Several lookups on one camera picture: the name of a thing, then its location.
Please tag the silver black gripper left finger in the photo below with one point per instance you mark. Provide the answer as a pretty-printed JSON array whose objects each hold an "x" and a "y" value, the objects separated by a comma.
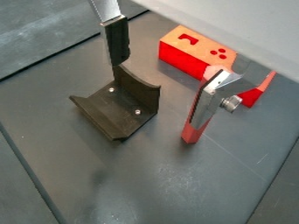
[{"x": 114, "y": 28}]

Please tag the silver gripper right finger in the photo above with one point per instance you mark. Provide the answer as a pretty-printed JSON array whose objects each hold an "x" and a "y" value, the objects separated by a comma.
[{"x": 226, "y": 82}]

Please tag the red shape sorter board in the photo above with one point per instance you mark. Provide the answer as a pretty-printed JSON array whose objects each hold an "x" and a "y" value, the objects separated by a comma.
[{"x": 190, "y": 52}]

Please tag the black curved holder stand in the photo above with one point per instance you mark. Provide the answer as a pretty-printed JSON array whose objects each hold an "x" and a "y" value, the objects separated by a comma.
[{"x": 122, "y": 106}]

